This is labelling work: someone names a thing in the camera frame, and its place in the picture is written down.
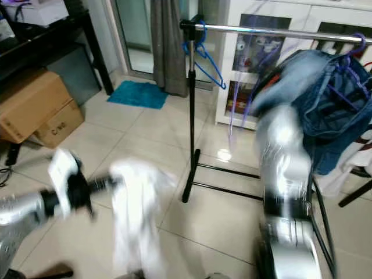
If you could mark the grey curtain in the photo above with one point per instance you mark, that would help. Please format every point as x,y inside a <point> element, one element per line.
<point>167,46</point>

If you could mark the white carton box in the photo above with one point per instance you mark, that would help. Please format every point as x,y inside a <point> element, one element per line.
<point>43,13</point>

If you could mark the black side table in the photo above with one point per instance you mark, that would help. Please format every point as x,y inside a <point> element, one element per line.
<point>100,58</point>

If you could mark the white glass-door cabinet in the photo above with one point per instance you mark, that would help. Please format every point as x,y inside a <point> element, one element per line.
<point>225,70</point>

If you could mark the plain white shirt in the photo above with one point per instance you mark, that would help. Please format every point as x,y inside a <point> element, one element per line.
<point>139,209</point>

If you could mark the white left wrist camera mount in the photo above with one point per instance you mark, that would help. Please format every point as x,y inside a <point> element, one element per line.
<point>64,174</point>

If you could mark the glass sliding door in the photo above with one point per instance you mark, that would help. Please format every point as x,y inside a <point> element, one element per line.
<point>133,35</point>

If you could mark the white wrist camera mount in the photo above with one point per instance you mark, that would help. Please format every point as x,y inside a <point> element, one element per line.
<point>296,75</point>
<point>64,174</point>

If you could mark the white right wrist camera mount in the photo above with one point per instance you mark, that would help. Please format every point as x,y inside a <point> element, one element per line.
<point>296,75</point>

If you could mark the teal floor mat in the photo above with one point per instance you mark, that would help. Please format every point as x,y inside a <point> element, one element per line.
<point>138,94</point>

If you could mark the blue denim garment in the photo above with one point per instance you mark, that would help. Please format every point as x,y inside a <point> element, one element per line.
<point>337,116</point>

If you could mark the metal clothes rack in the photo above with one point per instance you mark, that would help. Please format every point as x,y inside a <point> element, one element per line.
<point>190,116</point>

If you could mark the grey flat panel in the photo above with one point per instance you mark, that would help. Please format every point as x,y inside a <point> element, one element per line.
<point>75,72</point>

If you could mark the black power adapter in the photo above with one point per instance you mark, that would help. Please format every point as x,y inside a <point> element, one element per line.
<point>12,154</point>

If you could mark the large plain cardboard box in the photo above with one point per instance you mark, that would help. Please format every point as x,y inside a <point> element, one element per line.
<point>35,104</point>

